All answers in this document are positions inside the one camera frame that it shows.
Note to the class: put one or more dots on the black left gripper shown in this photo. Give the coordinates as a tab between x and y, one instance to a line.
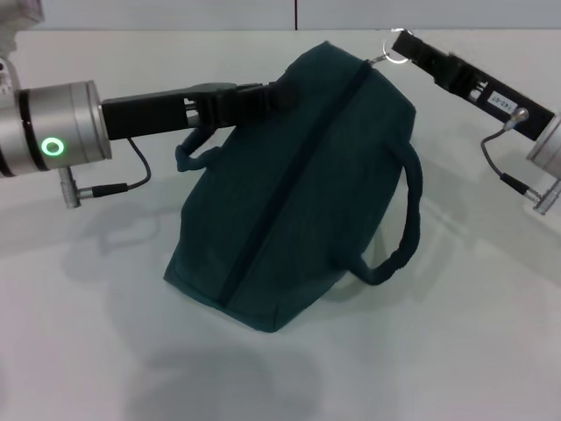
149	116

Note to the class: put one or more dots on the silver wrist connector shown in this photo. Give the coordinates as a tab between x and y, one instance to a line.
70	188
520	114

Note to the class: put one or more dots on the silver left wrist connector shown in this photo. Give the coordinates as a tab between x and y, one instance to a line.
70	188

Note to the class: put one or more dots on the dark teal insulated lunch bag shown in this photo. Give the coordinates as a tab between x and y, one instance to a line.
307	184

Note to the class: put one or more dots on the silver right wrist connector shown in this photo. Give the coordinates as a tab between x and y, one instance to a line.
520	114

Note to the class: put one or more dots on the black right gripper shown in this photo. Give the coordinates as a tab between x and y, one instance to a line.
495	96

